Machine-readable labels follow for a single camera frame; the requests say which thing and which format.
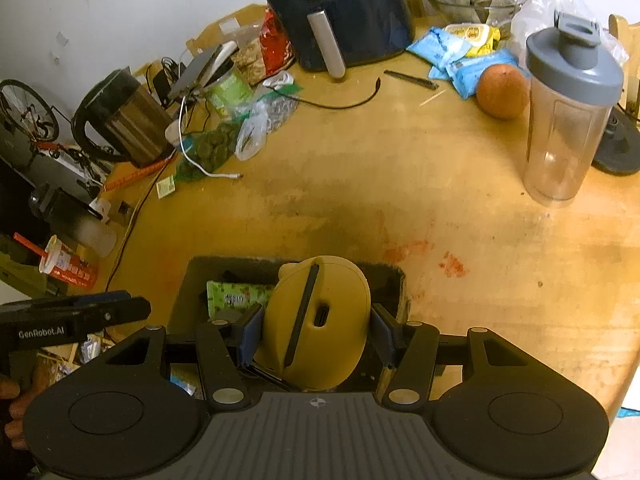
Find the black pen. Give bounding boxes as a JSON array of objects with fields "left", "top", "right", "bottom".
[{"left": 383, "top": 69, "right": 436, "bottom": 89}]

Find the brown cardboard box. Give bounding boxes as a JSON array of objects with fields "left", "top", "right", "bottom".
[{"left": 167, "top": 255, "right": 407, "bottom": 397}]

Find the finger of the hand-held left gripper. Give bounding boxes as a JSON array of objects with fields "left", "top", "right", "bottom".
[{"left": 49, "top": 289, "right": 152, "bottom": 339}]

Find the black round base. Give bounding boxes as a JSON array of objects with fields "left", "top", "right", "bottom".
[{"left": 592, "top": 109, "right": 640, "bottom": 177}]

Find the clear shaker bottle grey lid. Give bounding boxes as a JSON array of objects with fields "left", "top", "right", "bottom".
[{"left": 522, "top": 10, "right": 626, "bottom": 207}]

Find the flat brown cardboard sheet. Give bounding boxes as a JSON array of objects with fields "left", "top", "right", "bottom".
[{"left": 185, "top": 4, "right": 271, "bottom": 62}]

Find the red snack bag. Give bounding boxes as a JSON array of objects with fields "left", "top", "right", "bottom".
[{"left": 259, "top": 7, "right": 296, "bottom": 79}]

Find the grey smartphone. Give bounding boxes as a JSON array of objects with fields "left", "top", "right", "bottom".
[{"left": 167, "top": 42, "right": 239, "bottom": 104}]

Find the clear plastic bag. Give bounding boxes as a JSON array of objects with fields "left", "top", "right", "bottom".
[{"left": 509, "top": 0, "right": 629, "bottom": 62}]

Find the yellow earbud case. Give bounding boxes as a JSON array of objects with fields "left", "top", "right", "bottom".
[{"left": 252, "top": 254, "right": 372, "bottom": 392}]

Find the white foil seal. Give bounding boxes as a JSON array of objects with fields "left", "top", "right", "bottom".
[{"left": 262, "top": 70, "right": 296, "bottom": 89}]

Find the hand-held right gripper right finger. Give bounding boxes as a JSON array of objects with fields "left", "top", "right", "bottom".
[{"left": 370, "top": 304, "right": 541, "bottom": 406}]

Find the white charging cable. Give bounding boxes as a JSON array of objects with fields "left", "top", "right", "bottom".
[{"left": 178, "top": 94, "right": 245, "bottom": 180}]

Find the orange ruler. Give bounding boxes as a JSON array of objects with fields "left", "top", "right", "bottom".
[{"left": 102, "top": 157, "right": 176, "bottom": 192}]

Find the small white cup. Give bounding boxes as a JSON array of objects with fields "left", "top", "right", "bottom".
[{"left": 165, "top": 119, "right": 187, "bottom": 147}]

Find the thin black cable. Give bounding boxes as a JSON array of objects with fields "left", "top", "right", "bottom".
[{"left": 264, "top": 75, "right": 382, "bottom": 110}]

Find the dark blue air fryer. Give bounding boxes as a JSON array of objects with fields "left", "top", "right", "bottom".
[{"left": 249, "top": 0, "right": 416, "bottom": 82}]

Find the plastic bag of seeds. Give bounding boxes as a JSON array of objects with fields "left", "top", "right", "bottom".
[{"left": 234, "top": 84, "right": 304, "bottom": 162}]

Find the bag of oats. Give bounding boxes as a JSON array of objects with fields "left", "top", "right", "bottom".
[{"left": 232, "top": 34, "right": 266, "bottom": 87}]

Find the frosted white cup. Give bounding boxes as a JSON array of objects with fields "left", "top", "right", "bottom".
[{"left": 74, "top": 212, "right": 119, "bottom": 260}]

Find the bicycle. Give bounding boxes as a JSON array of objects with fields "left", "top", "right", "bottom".
[{"left": 0, "top": 78, "right": 62, "bottom": 144}]

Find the steel electric kettle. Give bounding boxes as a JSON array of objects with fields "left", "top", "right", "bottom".
[{"left": 70, "top": 68, "right": 174, "bottom": 169}]

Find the orange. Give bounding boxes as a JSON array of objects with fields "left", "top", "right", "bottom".
[{"left": 475, "top": 64, "right": 531, "bottom": 121}]

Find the person's left hand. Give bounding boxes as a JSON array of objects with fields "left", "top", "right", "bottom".
[{"left": 0, "top": 380, "right": 35, "bottom": 452}]

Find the drink cup with red straw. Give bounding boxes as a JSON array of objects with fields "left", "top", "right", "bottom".
[{"left": 12, "top": 232, "right": 99, "bottom": 289}]

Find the light blue wipes packet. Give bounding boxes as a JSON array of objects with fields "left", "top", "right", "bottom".
[
  {"left": 405, "top": 27, "right": 474, "bottom": 69},
  {"left": 428, "top": 49, "right": 521, "bottom": 101}
]

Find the bag of green discs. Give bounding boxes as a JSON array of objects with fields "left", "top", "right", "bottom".
[{"left": 174, "top": 122, "right": 249, "bottom": 181}]

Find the yellow wipes packet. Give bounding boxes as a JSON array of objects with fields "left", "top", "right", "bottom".
[{"left": 443, "top": 23, "right": 501, "bottom": 58}]

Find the wooden chair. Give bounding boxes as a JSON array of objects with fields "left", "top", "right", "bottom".
[{"left": 607, "top": 13, "right": 640, "bottom": 112}]

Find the green can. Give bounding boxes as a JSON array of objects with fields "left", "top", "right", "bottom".
[{"left": 204, "top": 67, "right": 254, "bottom": 121}]

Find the green printed tube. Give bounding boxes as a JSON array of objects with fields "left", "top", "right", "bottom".
[{"left": 206, "top": 279, "right": 276, "bottom": 320}]

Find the long black floor cable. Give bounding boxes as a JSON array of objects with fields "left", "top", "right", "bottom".
[{"left": 102, "top": 159, "right": 171, "bottom": 294}]

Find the black power adapter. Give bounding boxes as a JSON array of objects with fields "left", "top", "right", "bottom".
[{"left": 147, "top": 57, "right": 189, "bottom": 106}]

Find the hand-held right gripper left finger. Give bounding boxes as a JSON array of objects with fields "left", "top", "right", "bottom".
[{"left": 85, "top": 305, "right": 266, "bottom": 411}]

